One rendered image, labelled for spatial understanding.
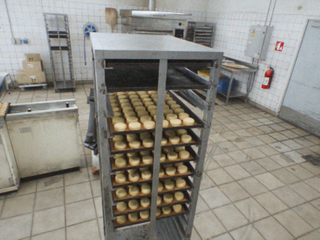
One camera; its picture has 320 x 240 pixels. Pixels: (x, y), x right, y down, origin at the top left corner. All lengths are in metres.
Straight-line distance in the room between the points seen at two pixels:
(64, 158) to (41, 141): 0.36
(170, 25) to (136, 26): 0.90
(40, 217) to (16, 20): 5.00
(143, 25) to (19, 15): 2.92
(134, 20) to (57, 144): 3.82
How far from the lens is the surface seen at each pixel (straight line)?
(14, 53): 6.78
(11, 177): 2.94
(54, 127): 2.82
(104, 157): 0.94
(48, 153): 2.98
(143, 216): 1.28
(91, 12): 6.66
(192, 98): 1.08
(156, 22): 6.04
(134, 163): 1.02
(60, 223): 2.63
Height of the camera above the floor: 1.93
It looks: 25 degrees down
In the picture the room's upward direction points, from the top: 4 degrees clockwise
